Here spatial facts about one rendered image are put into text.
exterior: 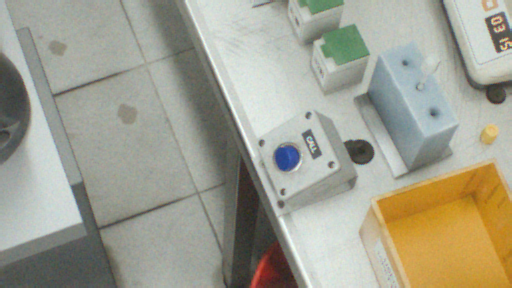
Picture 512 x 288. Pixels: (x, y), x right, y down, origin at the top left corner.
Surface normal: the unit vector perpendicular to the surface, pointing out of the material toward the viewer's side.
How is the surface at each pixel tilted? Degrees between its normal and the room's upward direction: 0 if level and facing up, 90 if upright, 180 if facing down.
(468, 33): 25
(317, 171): 30
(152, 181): 0
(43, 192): 1
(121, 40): 0
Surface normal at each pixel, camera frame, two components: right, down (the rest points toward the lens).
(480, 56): -0.36, -0.27
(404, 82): 0.05, -0.39
